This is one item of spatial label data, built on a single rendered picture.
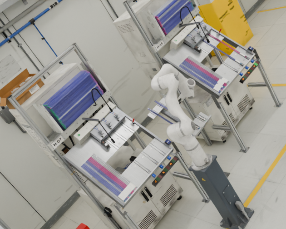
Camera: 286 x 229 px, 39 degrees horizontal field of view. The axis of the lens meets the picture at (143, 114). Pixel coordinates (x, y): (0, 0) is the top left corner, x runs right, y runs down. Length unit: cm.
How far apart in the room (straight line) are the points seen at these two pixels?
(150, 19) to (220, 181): 176
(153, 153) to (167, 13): 148
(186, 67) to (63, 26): 183
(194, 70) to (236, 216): 151
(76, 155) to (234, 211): 145
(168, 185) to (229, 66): 137
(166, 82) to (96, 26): 258
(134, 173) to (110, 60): 237
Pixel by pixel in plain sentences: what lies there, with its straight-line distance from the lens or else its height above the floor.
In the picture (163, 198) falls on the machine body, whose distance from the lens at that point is 412.
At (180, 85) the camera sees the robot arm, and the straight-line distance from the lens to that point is 343.
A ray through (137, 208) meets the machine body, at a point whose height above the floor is 36.
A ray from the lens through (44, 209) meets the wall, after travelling 533.
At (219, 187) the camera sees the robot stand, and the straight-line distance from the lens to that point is 343.
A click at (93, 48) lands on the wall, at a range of 547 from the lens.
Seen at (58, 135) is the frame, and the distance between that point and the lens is 358.
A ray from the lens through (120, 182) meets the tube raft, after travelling 353.
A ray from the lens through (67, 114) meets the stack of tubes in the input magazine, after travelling 359.
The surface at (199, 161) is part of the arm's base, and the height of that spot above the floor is 76.
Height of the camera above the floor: 261
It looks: 24 degrees down
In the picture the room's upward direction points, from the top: 34 degrees counter-clockwise
